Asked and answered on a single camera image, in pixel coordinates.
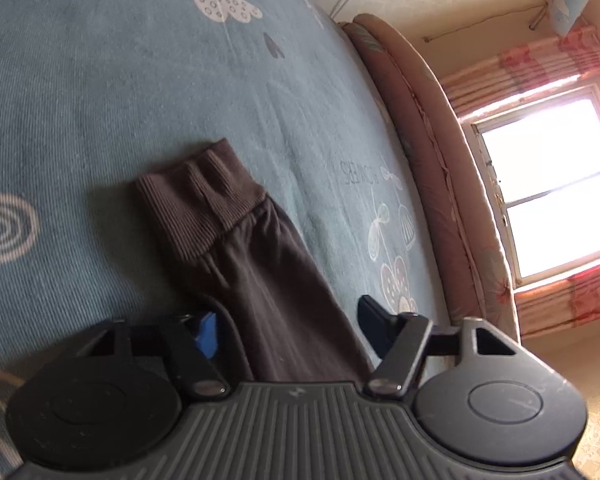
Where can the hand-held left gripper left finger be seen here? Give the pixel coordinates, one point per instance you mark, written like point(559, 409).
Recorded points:
point(207, 335)

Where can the window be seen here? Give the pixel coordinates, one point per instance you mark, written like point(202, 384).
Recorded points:
point(554, 180)

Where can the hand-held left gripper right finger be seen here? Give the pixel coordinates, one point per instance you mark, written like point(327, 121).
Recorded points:
point(374, 327)

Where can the teal floral bed sheet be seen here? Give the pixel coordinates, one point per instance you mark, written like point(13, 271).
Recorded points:
point(130, 85)

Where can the beige and brown sweatshirt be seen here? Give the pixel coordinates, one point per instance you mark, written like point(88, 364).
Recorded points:
point(260, 270)

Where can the pink striped curtain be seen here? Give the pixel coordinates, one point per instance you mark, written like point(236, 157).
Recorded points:
point(564, 305)
point(529, 70)

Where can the thin wall pipe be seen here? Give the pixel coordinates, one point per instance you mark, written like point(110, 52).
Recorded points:
point(479, 24)

